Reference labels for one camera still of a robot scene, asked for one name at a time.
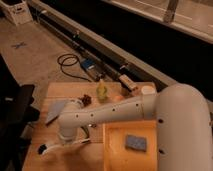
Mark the blue power box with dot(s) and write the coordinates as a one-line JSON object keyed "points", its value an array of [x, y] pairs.
{"points": [[87, 64]]}

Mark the dark grape bunch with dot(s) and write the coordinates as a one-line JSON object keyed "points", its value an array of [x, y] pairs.
{"points": [[86, 100]]}

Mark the tan clamp block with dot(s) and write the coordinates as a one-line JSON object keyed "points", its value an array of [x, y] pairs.
{"points": [[127, 83]]}

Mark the yellow plastic tray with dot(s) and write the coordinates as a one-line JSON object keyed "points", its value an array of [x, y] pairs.
{"points": [[119, 158]]}

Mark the white handled brush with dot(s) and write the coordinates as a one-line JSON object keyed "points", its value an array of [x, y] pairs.
{"points": [[45, 148]]}

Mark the grey triangular cloth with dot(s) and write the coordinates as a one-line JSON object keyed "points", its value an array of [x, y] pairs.
{"points": [[54, 110]]}

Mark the white storage crate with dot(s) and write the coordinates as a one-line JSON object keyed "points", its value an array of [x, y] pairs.
{"points": [[17, 13]]}

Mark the blue sponge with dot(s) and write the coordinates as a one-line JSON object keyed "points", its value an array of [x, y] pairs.
{"points": [[136, 143]]}

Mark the metal floor rail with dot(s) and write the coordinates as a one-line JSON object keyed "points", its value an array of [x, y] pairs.
{"points": [[167, 41]]}

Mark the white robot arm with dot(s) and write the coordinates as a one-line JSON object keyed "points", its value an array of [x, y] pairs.
{"points": [[182, 115]]}

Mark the small metal peeler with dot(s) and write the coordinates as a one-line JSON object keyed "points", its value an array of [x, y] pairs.
{"points": [[92, 125]]}

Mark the white round cup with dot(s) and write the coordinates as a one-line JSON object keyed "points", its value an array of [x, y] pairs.
{"points": [[147, 90]]}

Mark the black chair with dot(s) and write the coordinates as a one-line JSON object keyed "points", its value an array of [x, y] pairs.
{"points": [[16, 111]]}

